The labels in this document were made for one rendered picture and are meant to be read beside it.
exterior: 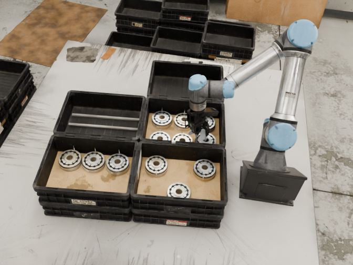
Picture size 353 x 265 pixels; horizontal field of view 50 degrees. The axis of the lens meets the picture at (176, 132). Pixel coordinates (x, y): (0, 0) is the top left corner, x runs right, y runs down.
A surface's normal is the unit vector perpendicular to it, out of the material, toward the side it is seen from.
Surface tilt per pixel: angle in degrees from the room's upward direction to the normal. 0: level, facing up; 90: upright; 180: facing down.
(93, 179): 0
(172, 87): 0
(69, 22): 1
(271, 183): 90
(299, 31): 39
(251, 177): 90
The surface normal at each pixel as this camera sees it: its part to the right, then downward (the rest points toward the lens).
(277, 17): -0.14, 0.49
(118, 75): 0.05, -0.67
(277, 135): -0.12, 0.21
